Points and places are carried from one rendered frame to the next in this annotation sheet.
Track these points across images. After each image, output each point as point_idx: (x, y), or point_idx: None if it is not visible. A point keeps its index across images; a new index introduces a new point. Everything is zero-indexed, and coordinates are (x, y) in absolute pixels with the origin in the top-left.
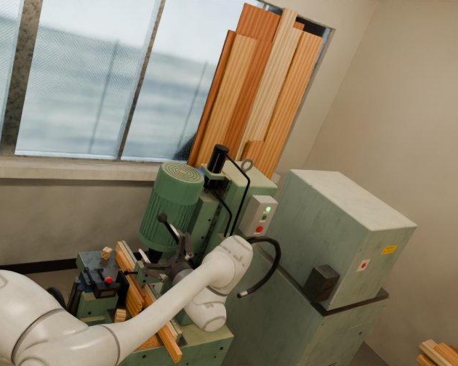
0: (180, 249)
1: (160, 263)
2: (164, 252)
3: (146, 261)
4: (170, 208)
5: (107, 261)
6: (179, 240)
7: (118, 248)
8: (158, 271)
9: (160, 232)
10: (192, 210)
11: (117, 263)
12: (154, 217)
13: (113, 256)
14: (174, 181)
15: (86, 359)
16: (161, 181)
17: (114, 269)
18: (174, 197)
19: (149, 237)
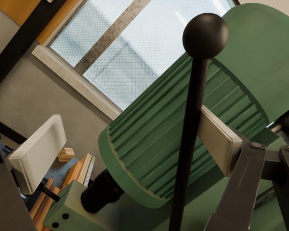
0: (251, 220)
1: (34, 224)
2: (125, 198)
3: (14, 154)
4: (209, 88)
5: (58, 163)
6: (244, 159)
7: (83, 160)
8: (91, 226)
9: (146, 138)
10: (247, 137)
11: (67, 173)
12: (155, 97)
13: (71, 165)
14: (273, 14)
15: None
16: (226, 18)
17: (55, 177)
18: (241, 59)
19: (116, 138)
